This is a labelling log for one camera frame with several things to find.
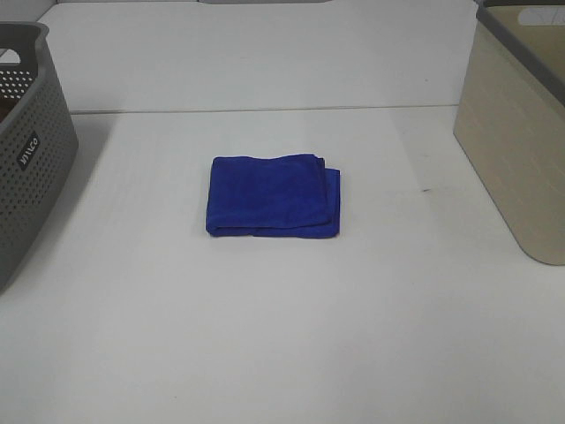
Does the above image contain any blue towel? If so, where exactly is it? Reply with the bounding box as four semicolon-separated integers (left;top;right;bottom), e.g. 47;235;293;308
206;154;341;239

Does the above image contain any grey perforated plastic basket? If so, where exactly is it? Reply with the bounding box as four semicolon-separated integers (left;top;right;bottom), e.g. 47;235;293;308
1;22;79;287

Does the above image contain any beige plastic basket grey rim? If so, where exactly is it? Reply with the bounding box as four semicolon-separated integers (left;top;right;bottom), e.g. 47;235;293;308
454;1;564;266

